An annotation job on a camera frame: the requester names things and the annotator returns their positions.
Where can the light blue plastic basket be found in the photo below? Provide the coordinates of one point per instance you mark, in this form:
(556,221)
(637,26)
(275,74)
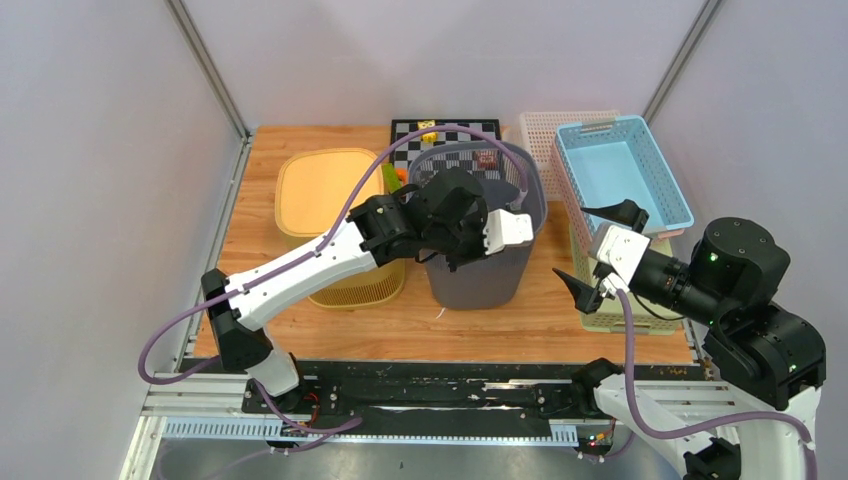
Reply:
(617,159)

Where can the black metal base rail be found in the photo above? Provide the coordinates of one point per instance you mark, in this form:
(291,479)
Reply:
(446,399)

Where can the orange arch toy block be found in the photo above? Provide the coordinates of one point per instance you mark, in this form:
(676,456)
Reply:
(402,175)

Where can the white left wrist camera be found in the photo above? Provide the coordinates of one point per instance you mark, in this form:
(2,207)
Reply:
(504,229)

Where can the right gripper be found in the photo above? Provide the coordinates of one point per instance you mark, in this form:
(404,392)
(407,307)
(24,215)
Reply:
(623,210)

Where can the large white plastic basket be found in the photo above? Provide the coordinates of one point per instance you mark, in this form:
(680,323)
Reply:
(534,132)

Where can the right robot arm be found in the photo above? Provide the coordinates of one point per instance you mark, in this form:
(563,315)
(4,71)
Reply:
(772,361)

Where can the aluminium frame post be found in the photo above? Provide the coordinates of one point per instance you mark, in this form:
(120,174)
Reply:
(196,44)
(691,40)

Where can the left aluminium frame post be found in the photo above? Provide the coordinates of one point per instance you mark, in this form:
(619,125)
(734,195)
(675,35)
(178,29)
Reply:
(196,44)

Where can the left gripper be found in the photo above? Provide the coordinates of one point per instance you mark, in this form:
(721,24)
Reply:
(479,218)

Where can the grey and yellow laundry bin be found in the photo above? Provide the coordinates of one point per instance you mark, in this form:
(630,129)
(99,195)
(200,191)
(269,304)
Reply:
(492,282)

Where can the red owl toy block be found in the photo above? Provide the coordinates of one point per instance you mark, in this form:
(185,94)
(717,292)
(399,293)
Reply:
(487,159)

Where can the yellow slatted laundry bin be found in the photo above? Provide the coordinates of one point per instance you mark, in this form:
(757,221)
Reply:
(311,189)

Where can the pink plastic basket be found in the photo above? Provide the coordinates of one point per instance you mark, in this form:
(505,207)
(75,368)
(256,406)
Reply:
(577,220)

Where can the right aluminium frame post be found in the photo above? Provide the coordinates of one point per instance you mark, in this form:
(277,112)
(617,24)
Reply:
(691,40)

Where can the yellow owl toy block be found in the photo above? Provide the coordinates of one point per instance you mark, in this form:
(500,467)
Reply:
(428,136)

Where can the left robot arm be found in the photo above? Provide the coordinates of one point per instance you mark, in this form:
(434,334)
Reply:
(447,216)

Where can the green plastic basket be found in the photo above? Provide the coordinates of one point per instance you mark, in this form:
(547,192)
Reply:
(649,318)

